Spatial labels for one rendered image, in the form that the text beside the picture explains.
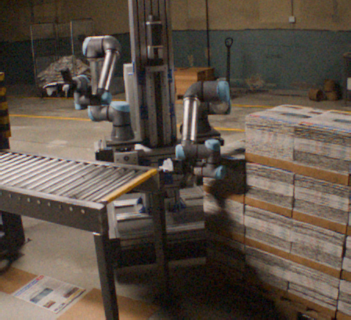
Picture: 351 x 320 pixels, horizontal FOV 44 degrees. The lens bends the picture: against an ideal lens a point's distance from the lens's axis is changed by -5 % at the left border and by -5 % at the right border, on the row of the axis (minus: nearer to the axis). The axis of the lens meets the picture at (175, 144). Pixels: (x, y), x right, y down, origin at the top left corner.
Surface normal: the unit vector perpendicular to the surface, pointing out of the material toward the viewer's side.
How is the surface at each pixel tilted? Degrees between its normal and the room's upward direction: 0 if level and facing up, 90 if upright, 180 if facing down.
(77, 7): 90
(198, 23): 90
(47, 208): 90
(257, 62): 90
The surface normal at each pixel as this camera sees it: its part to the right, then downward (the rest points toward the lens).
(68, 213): -0.45, 0.26
